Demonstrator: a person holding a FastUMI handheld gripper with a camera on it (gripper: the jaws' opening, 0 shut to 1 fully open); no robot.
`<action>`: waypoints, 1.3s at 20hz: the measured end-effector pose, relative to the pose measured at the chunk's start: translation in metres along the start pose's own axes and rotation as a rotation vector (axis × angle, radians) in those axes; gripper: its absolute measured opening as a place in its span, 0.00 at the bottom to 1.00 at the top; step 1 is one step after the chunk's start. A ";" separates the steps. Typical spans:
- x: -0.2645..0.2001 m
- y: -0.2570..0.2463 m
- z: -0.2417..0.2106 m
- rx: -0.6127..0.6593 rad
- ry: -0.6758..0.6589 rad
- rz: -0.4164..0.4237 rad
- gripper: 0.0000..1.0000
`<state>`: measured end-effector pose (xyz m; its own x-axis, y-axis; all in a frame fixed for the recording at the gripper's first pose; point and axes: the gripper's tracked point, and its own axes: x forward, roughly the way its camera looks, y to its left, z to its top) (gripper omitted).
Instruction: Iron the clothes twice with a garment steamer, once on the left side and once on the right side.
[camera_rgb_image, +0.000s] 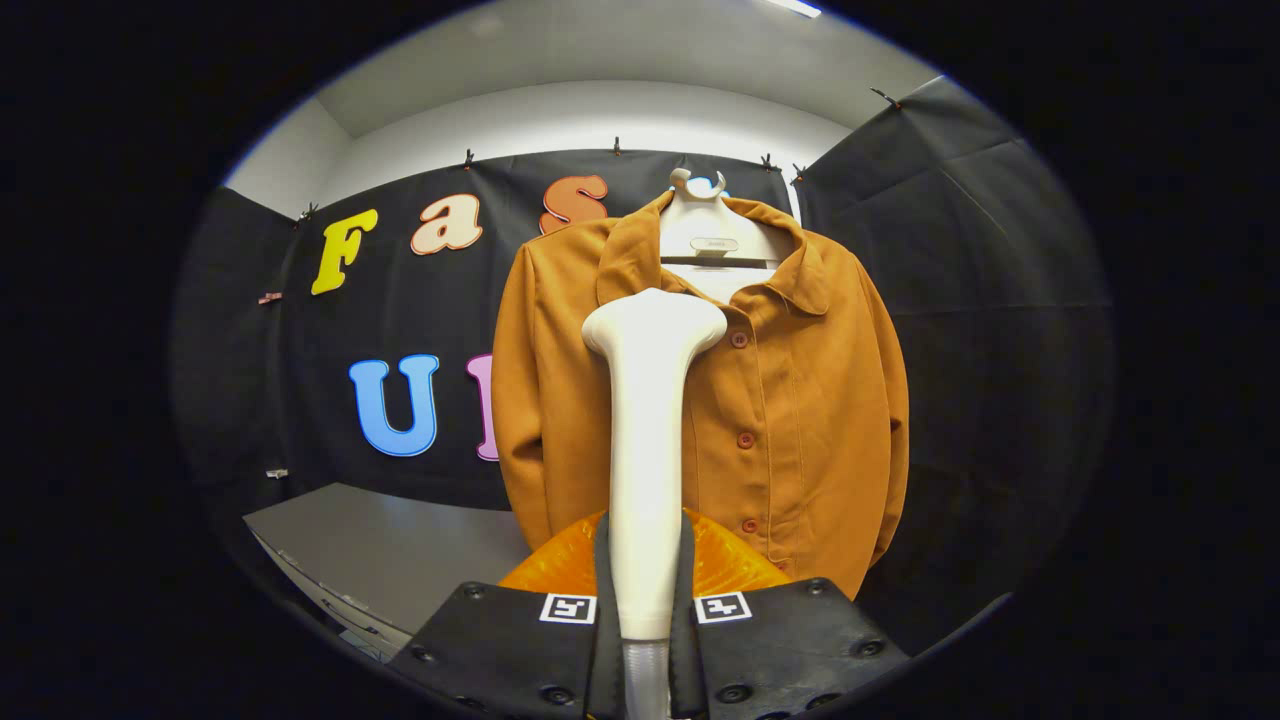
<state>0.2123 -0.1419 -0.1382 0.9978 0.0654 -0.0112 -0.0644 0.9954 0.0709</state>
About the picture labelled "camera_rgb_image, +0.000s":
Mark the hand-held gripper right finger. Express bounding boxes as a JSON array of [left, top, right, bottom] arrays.
[[668, 508, 911, 720]]

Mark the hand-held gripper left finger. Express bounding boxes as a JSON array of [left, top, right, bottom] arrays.
[[385, 508, 626, 720]]

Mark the orange button shirt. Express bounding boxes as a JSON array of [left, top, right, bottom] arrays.
[[490, 190, 911, 601]]

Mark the white clothes hanger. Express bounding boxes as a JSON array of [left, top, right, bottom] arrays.
[[658, 168, 786, 301]]

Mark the grey cabinet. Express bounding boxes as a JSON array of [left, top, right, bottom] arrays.
[[243, 482, 531, 663]]

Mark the row of black cloth clips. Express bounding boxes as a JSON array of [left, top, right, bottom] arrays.
[[295, 88, 901, 226]]

